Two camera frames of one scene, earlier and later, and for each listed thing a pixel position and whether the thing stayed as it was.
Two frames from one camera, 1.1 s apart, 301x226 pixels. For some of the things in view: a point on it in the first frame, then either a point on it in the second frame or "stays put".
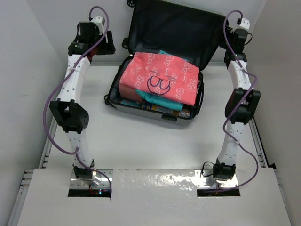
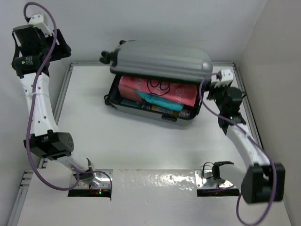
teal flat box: x=131 y=103 stays put
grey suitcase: x=182 y=28 -> x=155 y=60
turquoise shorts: x=160 y=101 stays put
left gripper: x=107 y=48 -> x=62 y=51
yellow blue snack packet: x=184 y=113 stays put
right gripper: x=230 y=33 -> x=213 y=88
